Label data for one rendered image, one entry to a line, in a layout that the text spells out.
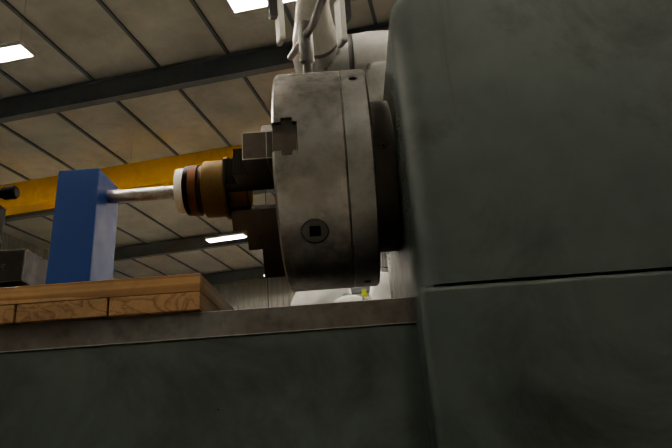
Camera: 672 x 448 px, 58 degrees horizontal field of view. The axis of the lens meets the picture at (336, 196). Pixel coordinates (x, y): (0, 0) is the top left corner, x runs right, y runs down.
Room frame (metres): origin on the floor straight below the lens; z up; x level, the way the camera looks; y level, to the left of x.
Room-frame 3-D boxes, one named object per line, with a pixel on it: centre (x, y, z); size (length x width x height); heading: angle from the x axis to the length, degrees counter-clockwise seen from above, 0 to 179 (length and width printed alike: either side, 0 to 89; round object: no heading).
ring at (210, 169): (0.81, 0.17, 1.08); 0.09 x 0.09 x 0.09; 0
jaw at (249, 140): (0.72, 0.10, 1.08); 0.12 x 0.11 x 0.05; 0
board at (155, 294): (0.81, 0.30, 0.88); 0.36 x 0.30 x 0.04; 0
